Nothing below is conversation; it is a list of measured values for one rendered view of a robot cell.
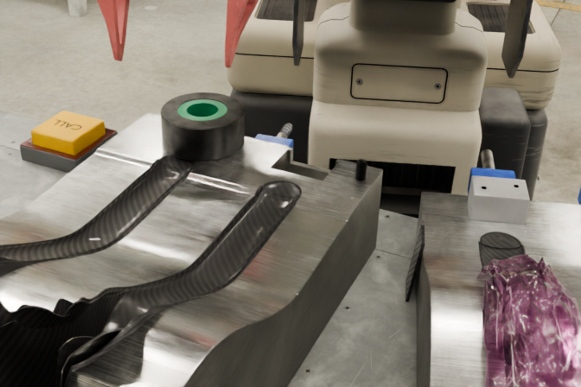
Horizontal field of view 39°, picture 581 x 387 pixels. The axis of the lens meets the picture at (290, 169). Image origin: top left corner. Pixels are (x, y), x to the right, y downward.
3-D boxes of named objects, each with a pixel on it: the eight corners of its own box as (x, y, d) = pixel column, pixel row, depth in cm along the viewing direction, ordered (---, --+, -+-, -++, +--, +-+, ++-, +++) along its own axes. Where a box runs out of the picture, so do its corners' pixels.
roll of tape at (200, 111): (250, 158, 77) (249, 125, 75) (164, 164, 76) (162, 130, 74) (239, 120, 84) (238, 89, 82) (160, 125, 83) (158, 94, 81)
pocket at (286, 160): (289, 179, 81) (290, 146, 79) (339, 192, 79) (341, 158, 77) (269, 200, 78) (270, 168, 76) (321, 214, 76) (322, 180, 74)
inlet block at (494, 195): (459, 174, 88) (465, 129, 85) (506, 177, 87) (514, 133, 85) (466, 243, 77) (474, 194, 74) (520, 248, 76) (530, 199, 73)
